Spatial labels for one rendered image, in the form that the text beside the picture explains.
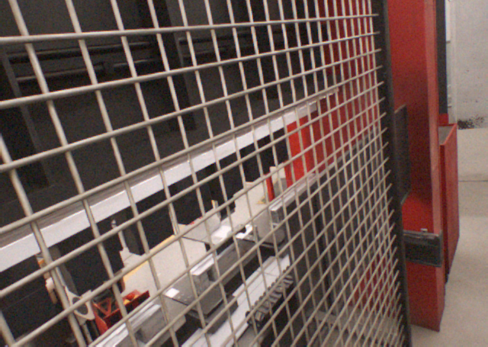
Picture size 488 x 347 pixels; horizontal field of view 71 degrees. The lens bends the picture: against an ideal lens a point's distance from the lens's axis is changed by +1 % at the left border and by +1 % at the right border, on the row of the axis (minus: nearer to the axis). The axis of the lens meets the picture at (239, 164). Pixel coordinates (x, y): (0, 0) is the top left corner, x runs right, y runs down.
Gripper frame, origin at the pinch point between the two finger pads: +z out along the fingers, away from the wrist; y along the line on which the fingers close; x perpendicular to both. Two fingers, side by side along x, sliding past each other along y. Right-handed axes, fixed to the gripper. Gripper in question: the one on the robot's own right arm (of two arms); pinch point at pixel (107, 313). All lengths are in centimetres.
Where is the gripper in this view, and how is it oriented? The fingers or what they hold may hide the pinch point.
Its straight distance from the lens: 168.8
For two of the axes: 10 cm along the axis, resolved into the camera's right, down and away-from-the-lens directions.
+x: 7.1, -3.2, 6.3
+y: 6.2, -1.6, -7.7
